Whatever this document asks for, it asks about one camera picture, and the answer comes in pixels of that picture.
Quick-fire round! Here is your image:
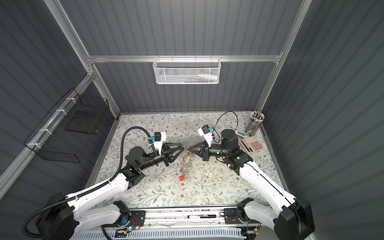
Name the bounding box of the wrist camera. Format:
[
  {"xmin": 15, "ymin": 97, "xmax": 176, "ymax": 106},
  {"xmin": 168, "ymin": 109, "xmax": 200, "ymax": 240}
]
[
  {"xmin": 150, "ymin": 132, "xmax": 167, "ymax": 155},
  {"xmin": 198, "ymin": 125, "xmax": 213, "ymax": 147}
]

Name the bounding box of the black wire basket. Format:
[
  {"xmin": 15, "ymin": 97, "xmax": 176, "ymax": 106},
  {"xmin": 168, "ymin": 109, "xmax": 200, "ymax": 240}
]
[{"xmin": 24, "ymin": 91, "xmax": 110, "ymax": 163}]

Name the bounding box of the pink calculator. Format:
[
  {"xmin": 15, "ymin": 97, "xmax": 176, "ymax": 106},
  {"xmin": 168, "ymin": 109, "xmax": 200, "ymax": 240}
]
[{"xmin": 239, "ymin": 137, "xmax": 264, "ymax": 154}]

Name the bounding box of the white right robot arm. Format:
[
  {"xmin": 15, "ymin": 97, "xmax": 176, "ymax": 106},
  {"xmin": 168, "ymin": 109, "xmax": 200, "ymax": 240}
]
[{"xmin": 188, "ymin": 142, "xmax": 315, "ymax": 240}]

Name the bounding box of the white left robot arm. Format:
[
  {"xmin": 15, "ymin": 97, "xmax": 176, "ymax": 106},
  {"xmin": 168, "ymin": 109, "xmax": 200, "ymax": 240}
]
[{"xmin": 36, "ymin": 143, "xmax": 185, "ymax": 240}]

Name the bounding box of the white blue stapler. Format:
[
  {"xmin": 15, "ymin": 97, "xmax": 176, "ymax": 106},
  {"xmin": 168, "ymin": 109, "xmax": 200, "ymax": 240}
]
[{"xmin": 235, "ymin": 130, "xmax": 247, "ymax": 138}]

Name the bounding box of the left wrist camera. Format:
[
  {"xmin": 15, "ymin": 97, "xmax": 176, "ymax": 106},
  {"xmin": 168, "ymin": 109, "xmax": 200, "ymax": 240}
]
[{"xmin": 150, "ymin": 132, "xmax": 167, "ymax": 155}]

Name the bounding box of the large metal keyring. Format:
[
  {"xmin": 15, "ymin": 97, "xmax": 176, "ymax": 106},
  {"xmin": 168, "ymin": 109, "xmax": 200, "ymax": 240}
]
[{"xmin": 180, "ymin": 150, "xmax": 194, "ymax": 181}]

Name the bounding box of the white wire mesh basket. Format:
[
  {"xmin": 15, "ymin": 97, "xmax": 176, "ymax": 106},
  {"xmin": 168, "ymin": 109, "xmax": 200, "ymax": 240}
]
[{"xmin": 153, "ymin": 59, "xmax": 222, "ymax": 85}]

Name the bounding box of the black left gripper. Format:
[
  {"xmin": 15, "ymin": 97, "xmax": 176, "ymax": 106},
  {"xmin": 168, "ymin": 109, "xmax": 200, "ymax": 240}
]
[{"xmin": 138, "ymin": 142, "xmax": 183, "ymax": 173}]

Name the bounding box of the clear pencil cup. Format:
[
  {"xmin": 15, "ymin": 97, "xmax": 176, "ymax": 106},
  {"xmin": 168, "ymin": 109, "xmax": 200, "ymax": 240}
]
[{"xmin": 245, "ymin": 111, "xmax": 265, "ymax": 136}]

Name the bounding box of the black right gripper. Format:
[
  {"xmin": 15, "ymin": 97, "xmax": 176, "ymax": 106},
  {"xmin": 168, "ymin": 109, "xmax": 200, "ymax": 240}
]
[{"xmin": 189, "ymin": 139, "xmax": 229, "ymax": 162}]

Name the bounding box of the left black corrugated cable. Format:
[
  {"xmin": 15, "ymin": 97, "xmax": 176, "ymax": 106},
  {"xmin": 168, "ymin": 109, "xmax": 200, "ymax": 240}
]
[{"xmin": 21, "ymin": 125, "xmax": 157, "ymax": 239}]

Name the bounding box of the white slotted cable duct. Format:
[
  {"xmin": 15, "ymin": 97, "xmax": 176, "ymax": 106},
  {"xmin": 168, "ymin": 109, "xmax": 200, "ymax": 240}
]
[{"xmin": 71, "ymin": 227, "xmax": 246, "ymax": 240}]

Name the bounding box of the white glue bottle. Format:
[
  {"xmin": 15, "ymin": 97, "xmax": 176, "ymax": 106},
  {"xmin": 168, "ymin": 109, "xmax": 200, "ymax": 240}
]
[{"xmin": 198, "ymin": 74, "xmax": 219, "ymax": 82}]

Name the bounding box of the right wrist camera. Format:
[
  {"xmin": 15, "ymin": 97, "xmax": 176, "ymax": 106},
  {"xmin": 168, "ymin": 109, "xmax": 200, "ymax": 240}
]
[{"xmin": 198, "ymin": 125, "xmax": 213, "ymax": 147}]

